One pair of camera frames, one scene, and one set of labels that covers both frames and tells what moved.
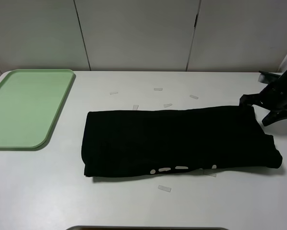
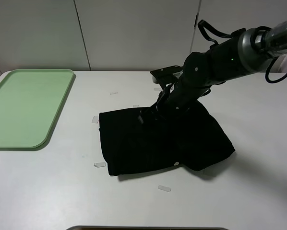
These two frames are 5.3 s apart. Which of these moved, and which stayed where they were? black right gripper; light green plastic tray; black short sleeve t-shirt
Moved: black right gripper; black short sleeve t-shirt
Stayed: light green plastic tray
